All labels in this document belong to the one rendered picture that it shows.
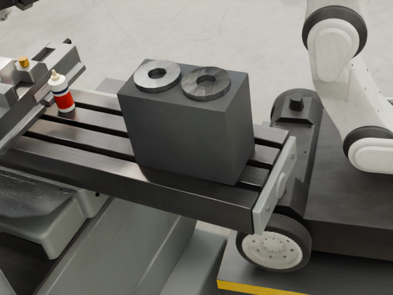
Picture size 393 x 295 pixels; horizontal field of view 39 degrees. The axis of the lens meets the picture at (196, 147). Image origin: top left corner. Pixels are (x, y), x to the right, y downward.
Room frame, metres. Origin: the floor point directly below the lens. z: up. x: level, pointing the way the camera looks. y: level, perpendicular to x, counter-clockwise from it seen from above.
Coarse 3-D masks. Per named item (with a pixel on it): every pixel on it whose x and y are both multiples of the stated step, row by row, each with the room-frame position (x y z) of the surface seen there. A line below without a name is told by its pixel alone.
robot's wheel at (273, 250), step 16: (272, 224) 0.90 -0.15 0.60; (288, 224) 0.90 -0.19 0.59; (240, 240) 0.93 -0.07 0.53; (256, 240) 0.93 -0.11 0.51; (272, 240) 0.91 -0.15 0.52; (288, 240) 0.88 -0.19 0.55; (304, 240) 0.87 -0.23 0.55; (256, 256) 0.92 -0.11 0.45; (272, 256) 0.91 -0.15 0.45; (288, 256) 0.90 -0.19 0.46; (304, 256) 0.86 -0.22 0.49
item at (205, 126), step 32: (160, 64) 0.91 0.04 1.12; (128, 96) 0.85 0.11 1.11; (160, 96) 0.82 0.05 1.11; (192, 96) 0.79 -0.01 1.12; (224, 96) 0.79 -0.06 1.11; (128, 128) 0.86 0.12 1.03; (160, 128) 0.82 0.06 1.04; (192, 128) 0.78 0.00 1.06; (224, 128) 0.75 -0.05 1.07; (160, 160) 0.83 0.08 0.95; (192, 160) 0.79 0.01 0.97; (224, 160) 0.75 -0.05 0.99
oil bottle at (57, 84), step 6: (54, 72) 1.10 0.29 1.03; (54, 78) 1.09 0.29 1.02; (60, 78) 1.10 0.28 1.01; (54, 84) 1.09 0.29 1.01; (60, 84) 1.09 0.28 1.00; (66, 84) 1.10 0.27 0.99; (54, 90) 1.08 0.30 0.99; (60, 90) 1.08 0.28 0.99; (66, 90) 1.09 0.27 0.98; (54, 96) 1.09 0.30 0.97; (60, 96) 1.08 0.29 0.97; (66, 96) 1.09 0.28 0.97; (60, 102) 1.08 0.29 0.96; (66, 102) 1.08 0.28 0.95; (72, 102) 1.09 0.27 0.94; (60, 108) 1.09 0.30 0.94; (66, 108) 1.08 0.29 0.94; (72, 108) 1.09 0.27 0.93
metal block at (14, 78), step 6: (0, 60) 1.14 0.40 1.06; (6, 60) 1.13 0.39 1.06; (12, 60) 1.13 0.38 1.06; (0, 66) 1.11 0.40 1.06; (6, 66) 1.11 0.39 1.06; (12, 66) 1.13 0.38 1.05; (0, 72) 1.09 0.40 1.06; (6, 72) 1.11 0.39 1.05; (12, 72) 1.12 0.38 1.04; (18, 72) 1.13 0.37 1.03; (0, 78) 1.09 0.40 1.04; (6, 78) 1.10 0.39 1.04; (12, 78) 1.12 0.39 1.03; (18, 78) 1.13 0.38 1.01; (12, 84) 1.11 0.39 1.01
